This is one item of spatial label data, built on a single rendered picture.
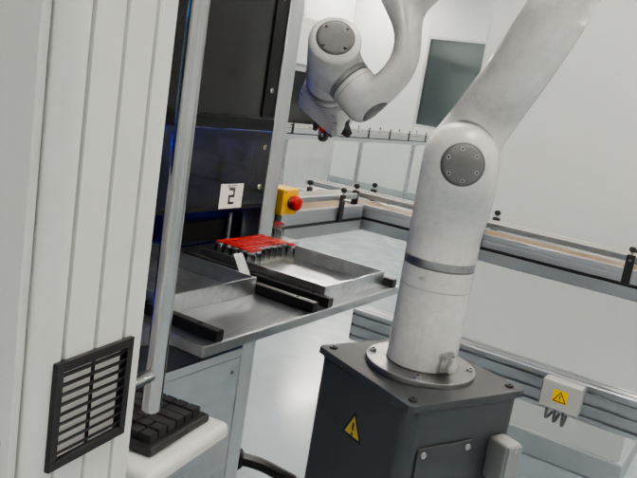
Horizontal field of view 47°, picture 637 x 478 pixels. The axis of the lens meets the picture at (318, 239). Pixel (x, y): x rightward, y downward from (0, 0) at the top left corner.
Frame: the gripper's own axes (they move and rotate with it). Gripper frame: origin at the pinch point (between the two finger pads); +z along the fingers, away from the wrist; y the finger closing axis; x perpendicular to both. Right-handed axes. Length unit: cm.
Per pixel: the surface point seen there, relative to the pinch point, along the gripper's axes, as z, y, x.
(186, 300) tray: -2.2, 6.0, -43.0
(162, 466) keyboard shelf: -33, 27, -62
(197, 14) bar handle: -61, -2, -23
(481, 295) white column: 162, 53, 51
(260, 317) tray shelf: 1.5, 17.1, -35.8
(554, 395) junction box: 95, 86, 19
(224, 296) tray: 6.3, 8.6, -37.1
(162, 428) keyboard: -30, 23, -59
